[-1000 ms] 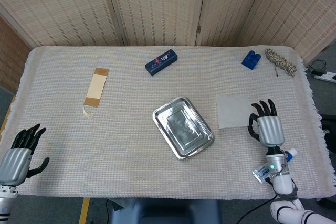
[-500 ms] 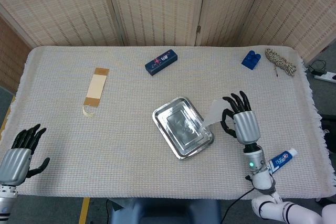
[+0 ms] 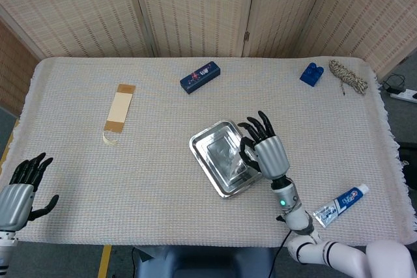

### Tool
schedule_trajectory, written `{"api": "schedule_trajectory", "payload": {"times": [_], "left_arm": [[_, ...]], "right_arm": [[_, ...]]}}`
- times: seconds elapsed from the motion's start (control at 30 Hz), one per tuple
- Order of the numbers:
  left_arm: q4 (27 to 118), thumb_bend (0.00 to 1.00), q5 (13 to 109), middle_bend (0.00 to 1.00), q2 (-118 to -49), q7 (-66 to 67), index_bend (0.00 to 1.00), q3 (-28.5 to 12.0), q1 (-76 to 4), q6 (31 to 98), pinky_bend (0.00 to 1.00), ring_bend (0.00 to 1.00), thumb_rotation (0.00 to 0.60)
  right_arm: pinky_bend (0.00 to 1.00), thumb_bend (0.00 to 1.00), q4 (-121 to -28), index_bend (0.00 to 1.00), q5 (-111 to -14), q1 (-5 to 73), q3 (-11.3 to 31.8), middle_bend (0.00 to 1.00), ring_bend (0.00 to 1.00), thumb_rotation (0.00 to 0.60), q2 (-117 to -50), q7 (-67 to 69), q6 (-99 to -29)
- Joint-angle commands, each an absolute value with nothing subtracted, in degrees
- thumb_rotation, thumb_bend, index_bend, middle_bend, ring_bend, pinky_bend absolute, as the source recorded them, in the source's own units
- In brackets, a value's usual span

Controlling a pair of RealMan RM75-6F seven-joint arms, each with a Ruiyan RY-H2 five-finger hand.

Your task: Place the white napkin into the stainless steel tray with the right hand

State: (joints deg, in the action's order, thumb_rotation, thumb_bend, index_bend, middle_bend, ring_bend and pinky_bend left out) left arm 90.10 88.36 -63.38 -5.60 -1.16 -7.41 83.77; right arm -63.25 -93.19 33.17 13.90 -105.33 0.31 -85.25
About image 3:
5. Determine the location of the yellow floor tape strip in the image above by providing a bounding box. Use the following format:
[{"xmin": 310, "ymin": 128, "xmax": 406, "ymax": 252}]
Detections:
[{"xmin": 97, "ymin": 244, "xmax": 113, "ymax": 278}]

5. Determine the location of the beige woven folding screen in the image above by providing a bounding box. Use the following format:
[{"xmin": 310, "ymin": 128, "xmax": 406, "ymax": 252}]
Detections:
[{"xmin": 0, "ymin": 0, "xmax": 417, "ymax": 119}]

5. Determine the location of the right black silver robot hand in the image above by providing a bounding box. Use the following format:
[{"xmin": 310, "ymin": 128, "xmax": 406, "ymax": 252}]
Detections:
[{"xmin": 237, "ymin": 110, "xmax": 291, "ymax": 180}]

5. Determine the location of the blue toy building brick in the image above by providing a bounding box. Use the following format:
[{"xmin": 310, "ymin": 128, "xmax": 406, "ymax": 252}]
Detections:
[{"xmin": 299, "ymin": 62, "xmax": 324, "ymax": 88}]

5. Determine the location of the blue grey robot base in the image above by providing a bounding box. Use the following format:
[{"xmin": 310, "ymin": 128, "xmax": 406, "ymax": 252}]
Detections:
[{"xmin": 134, "ymin": 245, "xmax": 275, "ymax": 278}]

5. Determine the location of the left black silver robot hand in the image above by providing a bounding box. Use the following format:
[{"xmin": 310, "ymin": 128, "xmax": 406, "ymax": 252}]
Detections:
[{"xmin": 0, "ymin": 152, "xmax": 60, "ymax": 232}]

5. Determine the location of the white power strip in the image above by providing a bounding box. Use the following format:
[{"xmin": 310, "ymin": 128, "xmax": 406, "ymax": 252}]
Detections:
[{"xmin": 389, "ymin": 88, "xmax": 417, "ymax": 104}]

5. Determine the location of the white woven tablecloth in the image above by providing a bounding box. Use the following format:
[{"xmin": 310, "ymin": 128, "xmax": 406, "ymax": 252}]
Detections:
[{"xmin": 0, "ymin": 56, "xmax": 417, "ymax": 249}]

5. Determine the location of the silver metal tray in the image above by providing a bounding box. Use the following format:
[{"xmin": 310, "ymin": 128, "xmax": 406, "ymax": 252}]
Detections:
[{"xmin": 188, "ymin": 120, "xmax": 265, "ymax": 199}]

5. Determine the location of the coiled beige twine bundle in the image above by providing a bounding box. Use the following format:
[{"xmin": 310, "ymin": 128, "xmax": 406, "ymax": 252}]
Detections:
[{"xmin": 328, "ymin": 59, "xmax": 369, "ymax": 96}]

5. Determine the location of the dark blue box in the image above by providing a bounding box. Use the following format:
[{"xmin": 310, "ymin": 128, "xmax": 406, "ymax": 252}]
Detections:
[{"xmin": 179, "ymin": 61, "xmax": 222, "ymax": 95}]

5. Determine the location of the black power cable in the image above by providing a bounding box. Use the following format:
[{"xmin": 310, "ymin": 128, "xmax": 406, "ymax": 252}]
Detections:
[{"xmin": 381, "ymin": 73, "xmax": 407, "ymax": 94}]

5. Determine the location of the black object beside table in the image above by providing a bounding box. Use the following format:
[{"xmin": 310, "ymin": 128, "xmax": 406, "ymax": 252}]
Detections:
[{"xmin": 397, "ymin": 142, "xmax": 417, "ymax": 191}]

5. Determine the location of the blue white toothpaste tube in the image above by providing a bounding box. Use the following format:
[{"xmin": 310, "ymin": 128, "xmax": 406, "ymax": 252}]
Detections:
[{"xmin": 312, "ymin": 183, "xmax": 370, "ymax": 229}]

